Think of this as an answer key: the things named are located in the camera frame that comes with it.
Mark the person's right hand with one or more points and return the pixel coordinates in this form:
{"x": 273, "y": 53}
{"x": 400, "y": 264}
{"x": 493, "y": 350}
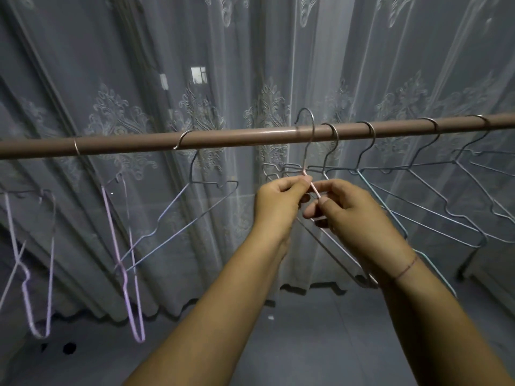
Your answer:
{"x": 358, "y": 225}

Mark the person's left hand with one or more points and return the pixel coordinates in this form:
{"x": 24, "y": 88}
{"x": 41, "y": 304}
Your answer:
{"x": 275, "y": 209}

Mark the person's left thumb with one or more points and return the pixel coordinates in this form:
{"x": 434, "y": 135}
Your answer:
{"x": 304, "y": 200}

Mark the person's right thumb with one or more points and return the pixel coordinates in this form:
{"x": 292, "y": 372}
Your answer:
{"x": 316, "y": 209}

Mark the person's right forearm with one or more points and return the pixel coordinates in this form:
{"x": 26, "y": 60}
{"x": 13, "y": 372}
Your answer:
{"x": 438, "y": 333}

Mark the person's left forearm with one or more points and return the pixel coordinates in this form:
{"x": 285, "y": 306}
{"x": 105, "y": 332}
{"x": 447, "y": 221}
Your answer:
{"x": 217, "y": 313}

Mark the white cabinet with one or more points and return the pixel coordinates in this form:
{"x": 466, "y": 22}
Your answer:
{"x": 491, "y": 273}

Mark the sheer embroidered white curtain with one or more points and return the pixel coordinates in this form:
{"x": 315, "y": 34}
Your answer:
{"x": 120, "y": 76}

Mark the brown clothes rail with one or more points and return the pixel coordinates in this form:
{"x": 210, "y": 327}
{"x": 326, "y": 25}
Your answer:
{"x": 241, "y": 138}

